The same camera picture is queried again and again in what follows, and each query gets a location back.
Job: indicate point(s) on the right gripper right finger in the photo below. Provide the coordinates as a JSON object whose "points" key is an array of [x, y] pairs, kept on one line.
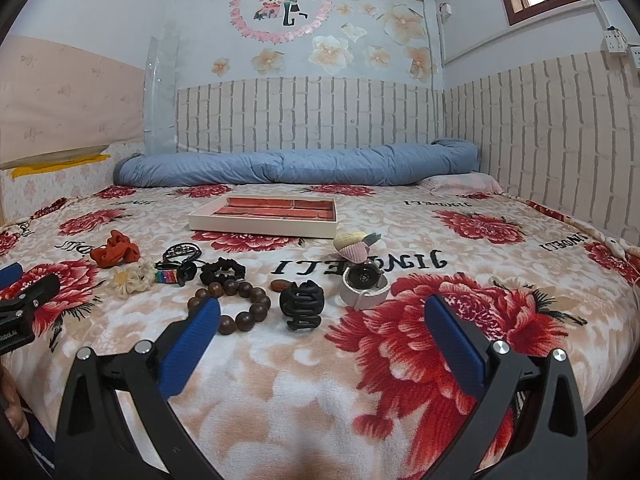
{"points": [[549, 440]]}

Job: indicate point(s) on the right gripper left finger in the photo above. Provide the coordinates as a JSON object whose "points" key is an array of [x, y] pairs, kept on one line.
{"points": [[92, 439]]}

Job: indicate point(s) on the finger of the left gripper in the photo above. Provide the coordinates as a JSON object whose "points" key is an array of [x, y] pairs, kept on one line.
{"points": [[31, 298], [10, 275]]}

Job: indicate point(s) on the orange scrunchie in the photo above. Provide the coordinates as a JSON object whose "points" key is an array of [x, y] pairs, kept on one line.
{"points": [[118, 249]]}

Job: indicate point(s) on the rainbow rhinestone hair clip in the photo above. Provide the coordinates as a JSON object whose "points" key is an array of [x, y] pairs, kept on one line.
{"points": [[175, 273]]}

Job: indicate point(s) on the black scrunchie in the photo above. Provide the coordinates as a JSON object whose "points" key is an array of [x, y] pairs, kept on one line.
{"points": [[222, 270]]}

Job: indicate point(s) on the white strap smartwatch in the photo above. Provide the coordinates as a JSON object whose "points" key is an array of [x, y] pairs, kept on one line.
{"points": [[364, 286]]}

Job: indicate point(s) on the plush ice cream toy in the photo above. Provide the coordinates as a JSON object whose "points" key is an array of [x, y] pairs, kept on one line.
{"points": [[355, 246]]}

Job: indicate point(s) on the black hair claw clip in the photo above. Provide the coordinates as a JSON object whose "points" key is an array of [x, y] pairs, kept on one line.
{"points": [[302, 305]]}

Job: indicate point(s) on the person left hand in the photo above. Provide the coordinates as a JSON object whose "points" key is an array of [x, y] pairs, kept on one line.
{"points": [[13, 411]]}

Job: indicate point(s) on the yellow cloth strip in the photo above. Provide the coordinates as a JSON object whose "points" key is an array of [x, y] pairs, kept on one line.
{"points": [[45, 167]]}

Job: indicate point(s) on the pink headboard cushion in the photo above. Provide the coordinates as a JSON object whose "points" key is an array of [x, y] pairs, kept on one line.
{"points": [[57, 98]]}

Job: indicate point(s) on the floral red bed blanket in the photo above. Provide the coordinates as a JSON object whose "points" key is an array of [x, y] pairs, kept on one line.
{"points": [[366, 395]]}

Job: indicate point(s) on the clear plastic sheet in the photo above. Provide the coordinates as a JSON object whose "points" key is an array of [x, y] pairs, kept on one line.
{"points": [[160, 96]]}

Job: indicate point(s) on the pink pillow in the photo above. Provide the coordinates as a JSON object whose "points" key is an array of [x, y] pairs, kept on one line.
{"points": [[461, 184]]}

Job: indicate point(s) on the small brown oval bead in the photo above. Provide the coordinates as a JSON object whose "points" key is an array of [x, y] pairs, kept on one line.
{"points": [[279, 285]]}

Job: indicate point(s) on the rolled blue quilt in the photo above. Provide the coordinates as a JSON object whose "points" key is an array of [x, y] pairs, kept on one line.
{"points": [[387, 165]]}

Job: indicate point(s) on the white tray brick lining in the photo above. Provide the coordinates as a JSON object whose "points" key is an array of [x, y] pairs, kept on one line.
{"points": [[284, 216]]}

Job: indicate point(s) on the white power strip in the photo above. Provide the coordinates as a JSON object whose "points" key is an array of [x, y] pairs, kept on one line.
{"points": [[615, 40]]}

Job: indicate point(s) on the heart couple wall sticker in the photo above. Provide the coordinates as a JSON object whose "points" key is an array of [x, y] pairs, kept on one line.
{"points": [[278, 21]]}

